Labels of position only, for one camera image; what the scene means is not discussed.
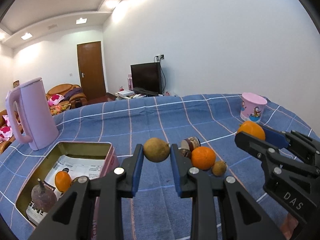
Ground brown wooden door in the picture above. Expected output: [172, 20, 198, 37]
[77, 41, 107, 100]

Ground orange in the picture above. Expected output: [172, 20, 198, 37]
[54, 171, 72, 193]
[237, 120, 266, 141]
[191, 146, 216, 170]

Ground pink cartoon cup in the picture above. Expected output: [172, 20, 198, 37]
[240, 92, 267, 123]

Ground blue checked tablecloth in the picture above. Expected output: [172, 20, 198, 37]
[0, 94, 320, 240]

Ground purple blanket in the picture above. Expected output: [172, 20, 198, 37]
[64, 87, 83, 103]

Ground white television stand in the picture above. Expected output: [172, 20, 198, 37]
[114, 90, 180, 100]

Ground large brown taro with stem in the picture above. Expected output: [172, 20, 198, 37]
[31, 178, 57, 212]

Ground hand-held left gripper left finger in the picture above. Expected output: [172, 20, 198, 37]
[27, 144, 144, 240]

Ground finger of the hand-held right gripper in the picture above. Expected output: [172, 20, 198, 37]
[234, 131, 285, 178]
[262, 127, 320, 160]

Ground brownish lemon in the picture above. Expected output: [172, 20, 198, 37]
[143, 137, 171, 163]
[212, 161, 227, 177]

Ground pink flowered pillow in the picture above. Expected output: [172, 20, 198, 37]
[0, 126, 13, 138]
[48, 94, 63, 107]

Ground black television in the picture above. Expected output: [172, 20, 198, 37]
[130, 62, 162, 96]

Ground person's right hand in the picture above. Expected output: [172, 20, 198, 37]
[280, 214, 299, 240]

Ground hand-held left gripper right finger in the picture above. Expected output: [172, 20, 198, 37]
[170, 144, 287, 240]

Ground cut taro piece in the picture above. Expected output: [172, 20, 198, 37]
[180, 136, 201, 153]

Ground short brown leather sofa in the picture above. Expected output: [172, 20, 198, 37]
[46, 84, 88, 109]

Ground black power cable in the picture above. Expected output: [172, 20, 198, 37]
[160, 60, 167, 93]

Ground pink electric kettle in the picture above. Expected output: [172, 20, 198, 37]
[5, 77, 59, 151]

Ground newspaper liner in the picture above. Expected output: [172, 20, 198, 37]
[26, 154, 105, 225]

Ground pink tin box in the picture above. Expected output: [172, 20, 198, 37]
[15, 141, 120, 240]

